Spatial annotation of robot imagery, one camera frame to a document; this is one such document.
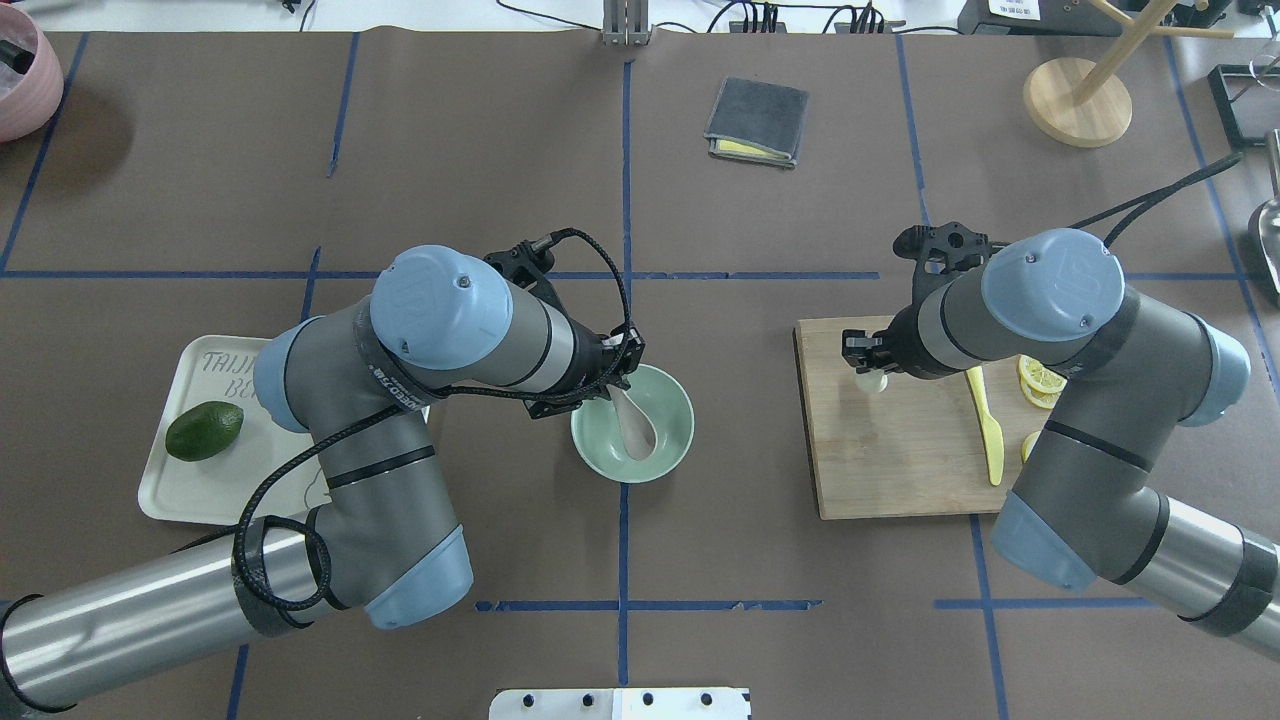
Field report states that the wooden mug tree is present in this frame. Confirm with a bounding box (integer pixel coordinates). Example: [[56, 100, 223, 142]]
[[1021, 1, 1235, 149]]

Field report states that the green lime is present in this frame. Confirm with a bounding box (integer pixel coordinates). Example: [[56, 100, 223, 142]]
[[164, 401, 244, 462]]

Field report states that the middle lemon slice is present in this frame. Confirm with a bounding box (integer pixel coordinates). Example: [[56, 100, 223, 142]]
[[1020, 384, 1061, 410]]

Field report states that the black right camera cable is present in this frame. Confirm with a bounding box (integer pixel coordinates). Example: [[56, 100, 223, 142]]
[[1065, 150, 1245, 249]]

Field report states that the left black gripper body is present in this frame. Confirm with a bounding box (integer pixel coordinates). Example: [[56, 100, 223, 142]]
[[527, 331, 630, 419]]

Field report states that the pink bowl with ice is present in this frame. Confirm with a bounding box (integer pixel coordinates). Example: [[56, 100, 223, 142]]
[[1, 4, 64, 143]]

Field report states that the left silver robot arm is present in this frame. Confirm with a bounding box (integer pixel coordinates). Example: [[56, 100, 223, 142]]
[[3, 236, 643, 719]]

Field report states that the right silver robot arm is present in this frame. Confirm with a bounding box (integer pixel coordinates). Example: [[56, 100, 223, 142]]
[[841, 223, 1279, 659]]

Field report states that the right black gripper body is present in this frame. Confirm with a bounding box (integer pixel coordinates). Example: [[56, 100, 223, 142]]
[[868, 305, 936, 380]]

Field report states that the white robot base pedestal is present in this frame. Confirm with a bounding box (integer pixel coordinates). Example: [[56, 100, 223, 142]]
[[488, 685, 753, 719]]

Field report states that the white rectangular tray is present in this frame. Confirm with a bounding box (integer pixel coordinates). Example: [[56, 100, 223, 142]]
[[137, 334, 312, 527]]

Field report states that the aluminium frame post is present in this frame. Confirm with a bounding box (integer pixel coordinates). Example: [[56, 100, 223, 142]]
[[602, 0, 652, 47]]

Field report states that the white ceramic spoon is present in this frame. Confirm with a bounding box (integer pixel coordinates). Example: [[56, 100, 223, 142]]
[[605, 386, 657, 461]]

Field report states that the dark tray with glasses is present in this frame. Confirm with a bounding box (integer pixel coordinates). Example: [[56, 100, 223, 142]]
[[1207, 64, 1279, 149]]

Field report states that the metal scoop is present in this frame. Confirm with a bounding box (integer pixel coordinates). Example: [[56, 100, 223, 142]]
[[1251, 129, 1279, 296]]

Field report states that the light green bowl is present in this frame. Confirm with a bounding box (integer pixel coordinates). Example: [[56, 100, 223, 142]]
[[571, 364, 696, 484]]

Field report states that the grey and yellow cloth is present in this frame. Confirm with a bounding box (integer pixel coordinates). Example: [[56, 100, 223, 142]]
[[703, 76, 812, 170]]

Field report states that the lemon slice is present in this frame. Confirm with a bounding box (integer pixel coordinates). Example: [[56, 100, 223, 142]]
[[1020, 384, 1061, 410], [1019, 430, 1042, 464], [1018, 355, 1068, 395]]

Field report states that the upper lemon slice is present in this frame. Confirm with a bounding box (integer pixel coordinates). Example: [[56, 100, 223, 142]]
[[1018, 355, 1068, 395]]

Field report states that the lower lemon slice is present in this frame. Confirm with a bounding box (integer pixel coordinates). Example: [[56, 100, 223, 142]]
[[1019, 430, 1042, 464]]

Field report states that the bamboo cutting board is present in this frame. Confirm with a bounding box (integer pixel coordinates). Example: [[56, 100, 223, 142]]
[[794, 316, 1048, 521]]

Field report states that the yellow plastic knife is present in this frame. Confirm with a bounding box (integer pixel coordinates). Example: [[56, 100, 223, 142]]
[[965, 366, 1005, 487]]

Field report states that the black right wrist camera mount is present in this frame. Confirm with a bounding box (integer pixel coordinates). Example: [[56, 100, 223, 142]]
[[892, 222, 1009, 305]]

